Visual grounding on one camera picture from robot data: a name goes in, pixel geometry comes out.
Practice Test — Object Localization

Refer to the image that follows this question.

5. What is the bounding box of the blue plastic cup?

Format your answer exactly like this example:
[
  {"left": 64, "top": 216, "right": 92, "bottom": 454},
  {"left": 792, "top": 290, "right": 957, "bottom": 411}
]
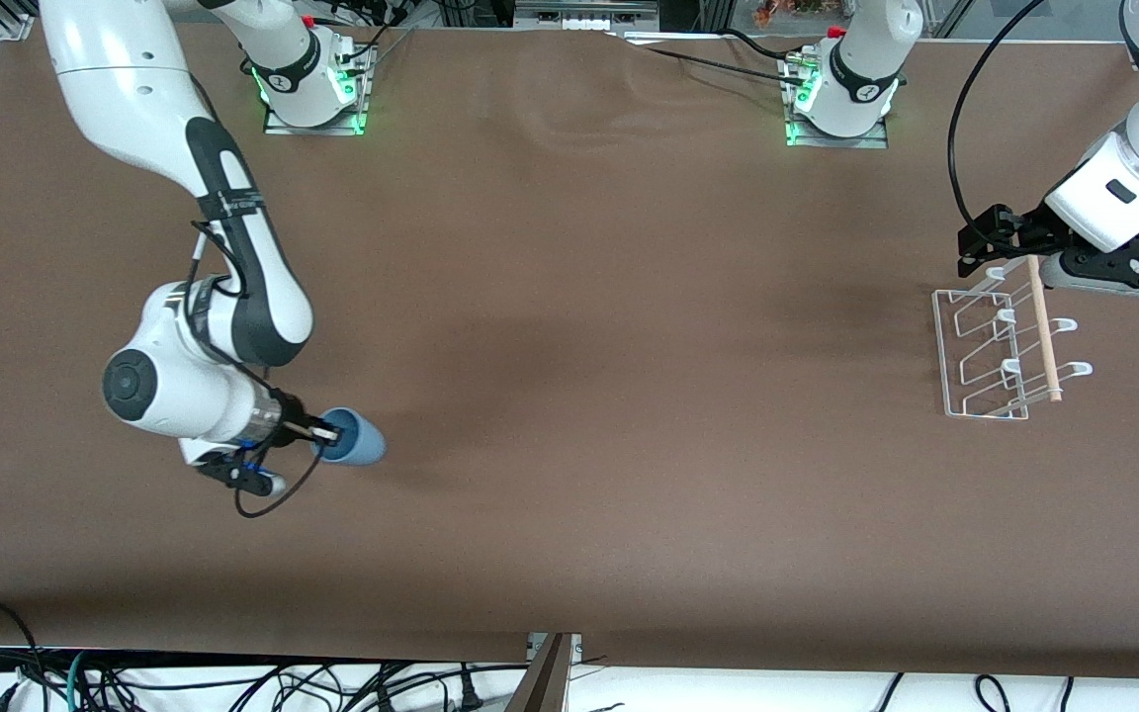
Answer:
[{"left": 315, "top": 406, "right": 388, "bottom": 467}]

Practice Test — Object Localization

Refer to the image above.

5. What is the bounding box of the brown table cover sheet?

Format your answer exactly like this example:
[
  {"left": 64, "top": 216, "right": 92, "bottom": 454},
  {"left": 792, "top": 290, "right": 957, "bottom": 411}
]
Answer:
[{"left": 0, "top": 22, "right": 1139, "bottom": 681}]

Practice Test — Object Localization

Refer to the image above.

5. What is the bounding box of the wooden rack handle rod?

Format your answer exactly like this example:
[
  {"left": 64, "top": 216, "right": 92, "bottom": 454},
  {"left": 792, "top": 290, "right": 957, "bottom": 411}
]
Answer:
[{"left": 1027, "top": 255, "right": 1064, "bottom": 402}]

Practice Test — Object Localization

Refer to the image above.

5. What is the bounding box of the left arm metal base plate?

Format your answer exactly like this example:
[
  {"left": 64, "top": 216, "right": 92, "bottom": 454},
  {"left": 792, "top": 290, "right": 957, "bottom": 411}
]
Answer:
[{"left": 784, "top": 54, "right": 890, "bottom": 149}]

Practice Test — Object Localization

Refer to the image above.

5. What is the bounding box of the white wire cup rack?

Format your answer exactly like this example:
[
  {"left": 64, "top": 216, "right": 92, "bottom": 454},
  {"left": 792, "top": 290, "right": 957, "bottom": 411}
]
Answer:
[{"left": 932, "top": 259, "right": 1093, "bottom": 421}]

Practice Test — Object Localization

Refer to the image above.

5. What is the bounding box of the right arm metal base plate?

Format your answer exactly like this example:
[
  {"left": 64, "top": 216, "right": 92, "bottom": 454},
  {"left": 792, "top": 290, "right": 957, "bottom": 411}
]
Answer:
[{"left": 263, "top": 40, "right": 370, "bottom": 137}]

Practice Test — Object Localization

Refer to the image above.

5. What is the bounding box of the aluminium frame bracket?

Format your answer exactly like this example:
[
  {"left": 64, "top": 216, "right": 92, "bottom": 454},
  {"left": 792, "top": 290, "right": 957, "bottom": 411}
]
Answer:
[{"left": 527, "top": 633, "right": 583, "bottom": 666}]

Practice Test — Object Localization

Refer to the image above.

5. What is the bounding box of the teal cable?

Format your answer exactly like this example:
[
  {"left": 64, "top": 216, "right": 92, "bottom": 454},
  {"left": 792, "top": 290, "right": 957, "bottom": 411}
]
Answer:
[{"left": 63, "top": 650, "right": 92, "bottom": 712}]

